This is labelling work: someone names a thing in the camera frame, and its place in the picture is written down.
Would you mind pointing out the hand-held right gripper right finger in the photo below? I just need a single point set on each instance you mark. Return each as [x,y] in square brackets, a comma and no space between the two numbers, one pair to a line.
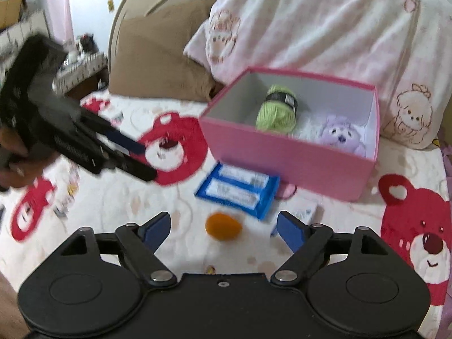
[289,233]

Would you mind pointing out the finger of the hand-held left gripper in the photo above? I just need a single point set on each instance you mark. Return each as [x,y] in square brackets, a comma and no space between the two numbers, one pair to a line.
[120,137]
[134,167]

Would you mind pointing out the purple cloth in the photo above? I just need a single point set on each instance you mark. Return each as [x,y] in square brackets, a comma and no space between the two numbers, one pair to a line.
[445,162]

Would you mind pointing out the brown pillow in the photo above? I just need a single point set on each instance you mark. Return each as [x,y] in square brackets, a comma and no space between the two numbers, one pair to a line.
[152,60]

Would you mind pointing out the orange makeup sponge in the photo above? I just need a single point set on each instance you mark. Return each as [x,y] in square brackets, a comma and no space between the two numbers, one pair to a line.
[222,226]

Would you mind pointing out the pink cardboard box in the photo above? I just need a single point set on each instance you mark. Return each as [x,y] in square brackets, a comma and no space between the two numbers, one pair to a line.
[282,159]

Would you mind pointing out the nightstand with white cloth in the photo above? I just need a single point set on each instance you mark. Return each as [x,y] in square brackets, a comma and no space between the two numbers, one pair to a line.
[83,72]

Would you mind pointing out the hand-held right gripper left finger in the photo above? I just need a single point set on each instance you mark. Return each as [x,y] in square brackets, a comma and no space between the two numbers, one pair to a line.
[159,231]

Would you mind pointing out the pink patterned pillow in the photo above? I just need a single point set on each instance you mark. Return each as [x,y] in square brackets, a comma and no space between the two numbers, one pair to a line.
[317,24]

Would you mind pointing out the blue wet wipes packet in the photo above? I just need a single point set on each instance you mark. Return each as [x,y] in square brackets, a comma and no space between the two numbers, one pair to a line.
[236,192]

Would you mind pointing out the small white carton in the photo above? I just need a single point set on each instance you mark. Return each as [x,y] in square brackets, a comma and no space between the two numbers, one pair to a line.
[305,212]

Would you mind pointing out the bear printed bed blanket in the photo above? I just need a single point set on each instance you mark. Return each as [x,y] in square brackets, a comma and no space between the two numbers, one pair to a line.
[141,197]

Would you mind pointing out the purple plush toy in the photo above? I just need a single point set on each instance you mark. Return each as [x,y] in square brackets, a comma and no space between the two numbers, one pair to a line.
[339,134]

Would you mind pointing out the pink curtain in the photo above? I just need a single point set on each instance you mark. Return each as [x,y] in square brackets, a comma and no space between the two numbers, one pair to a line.
[58,3]

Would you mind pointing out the person's left hand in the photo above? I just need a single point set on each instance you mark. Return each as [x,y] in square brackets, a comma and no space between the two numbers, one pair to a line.
[31,171]

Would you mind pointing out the green yarn ball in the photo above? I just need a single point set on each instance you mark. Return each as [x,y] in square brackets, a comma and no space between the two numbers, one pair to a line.
[275,116]

